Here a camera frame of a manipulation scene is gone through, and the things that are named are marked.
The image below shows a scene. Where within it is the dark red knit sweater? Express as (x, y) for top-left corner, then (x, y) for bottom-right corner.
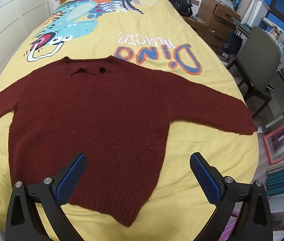
(0, 56), (257, 227)

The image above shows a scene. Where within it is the grey-green chair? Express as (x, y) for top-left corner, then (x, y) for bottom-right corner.
(226, 26), (282, 119)

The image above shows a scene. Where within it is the dark blue tote bag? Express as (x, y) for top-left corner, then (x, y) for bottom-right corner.
(222, 31), (243, 55)

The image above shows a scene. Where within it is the yellow dino print bedsheet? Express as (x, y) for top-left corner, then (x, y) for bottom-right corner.
(0, 0), (258, 240)

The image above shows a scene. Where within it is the wooden drawer cabinet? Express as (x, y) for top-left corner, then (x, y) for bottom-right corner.
(183, 0), (240, 55)

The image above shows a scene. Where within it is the black backpack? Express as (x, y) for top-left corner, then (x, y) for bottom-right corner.
(169, 0), (192, 17)

